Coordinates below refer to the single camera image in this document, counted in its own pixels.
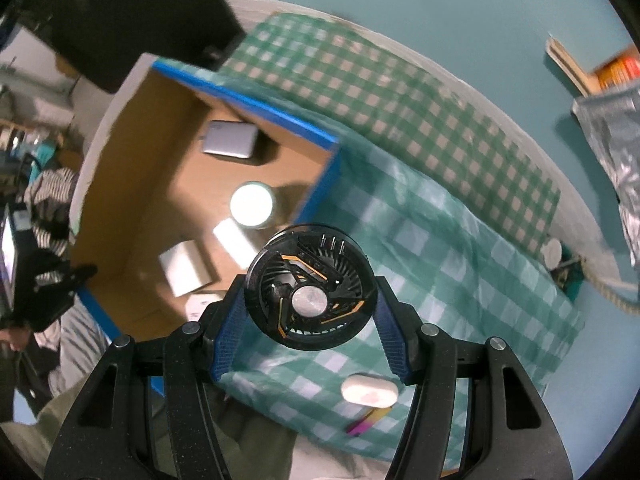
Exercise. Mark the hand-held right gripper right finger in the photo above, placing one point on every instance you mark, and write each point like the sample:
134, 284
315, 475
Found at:
392, 335

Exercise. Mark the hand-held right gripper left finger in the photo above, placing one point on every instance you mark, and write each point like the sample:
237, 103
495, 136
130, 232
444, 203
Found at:
227, 332

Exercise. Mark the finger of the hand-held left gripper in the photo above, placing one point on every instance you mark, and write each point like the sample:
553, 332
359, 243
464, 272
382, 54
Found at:
80, 275

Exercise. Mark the white charger cube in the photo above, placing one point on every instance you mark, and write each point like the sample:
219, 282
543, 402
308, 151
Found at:
186, 267

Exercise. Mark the black round fan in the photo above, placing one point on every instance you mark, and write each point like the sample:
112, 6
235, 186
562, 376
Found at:
310, 302

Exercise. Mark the white box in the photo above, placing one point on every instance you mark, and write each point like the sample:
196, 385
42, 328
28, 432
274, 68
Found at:
235, 242

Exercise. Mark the cardboard box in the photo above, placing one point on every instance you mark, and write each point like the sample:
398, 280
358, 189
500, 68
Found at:
165, 185

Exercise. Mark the white round tin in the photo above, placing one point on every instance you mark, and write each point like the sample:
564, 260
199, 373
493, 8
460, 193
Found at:
251, 204

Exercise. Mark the silver power bank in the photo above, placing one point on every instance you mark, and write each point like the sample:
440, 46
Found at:
230, 139

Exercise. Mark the lit screen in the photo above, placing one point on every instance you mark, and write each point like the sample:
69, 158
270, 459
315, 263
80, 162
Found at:
7, 255

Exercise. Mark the white earbuds case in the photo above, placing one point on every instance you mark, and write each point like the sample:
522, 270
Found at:
370, 390

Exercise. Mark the green checked plastic tablecloth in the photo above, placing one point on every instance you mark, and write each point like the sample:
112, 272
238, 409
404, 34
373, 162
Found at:
450, 290

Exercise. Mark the grey bedding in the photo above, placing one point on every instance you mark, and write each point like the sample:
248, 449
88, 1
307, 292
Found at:
80, 350

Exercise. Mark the pink yellow pen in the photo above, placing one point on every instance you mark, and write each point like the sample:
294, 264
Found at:
367, 421

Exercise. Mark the striped black white cloth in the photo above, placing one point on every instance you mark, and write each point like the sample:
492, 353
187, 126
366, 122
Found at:
50, 185

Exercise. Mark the olive green garment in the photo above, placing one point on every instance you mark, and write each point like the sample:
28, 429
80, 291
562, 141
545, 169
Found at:
125, 440

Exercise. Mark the small white round object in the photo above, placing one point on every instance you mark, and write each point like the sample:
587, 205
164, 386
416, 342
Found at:
552, 252

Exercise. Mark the small-check green cloth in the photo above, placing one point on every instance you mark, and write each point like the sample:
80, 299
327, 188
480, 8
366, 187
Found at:
375, 90

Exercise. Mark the dark cloth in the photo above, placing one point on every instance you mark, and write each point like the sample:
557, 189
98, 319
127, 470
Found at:
140, 20

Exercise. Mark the silver foil bag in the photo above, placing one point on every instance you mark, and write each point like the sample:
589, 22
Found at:
610, 135

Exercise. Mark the brown cardboard carton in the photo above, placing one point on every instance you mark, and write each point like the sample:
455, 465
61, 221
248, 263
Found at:
567, 62

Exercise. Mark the orange packet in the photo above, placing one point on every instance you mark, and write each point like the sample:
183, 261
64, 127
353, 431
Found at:
620, 72

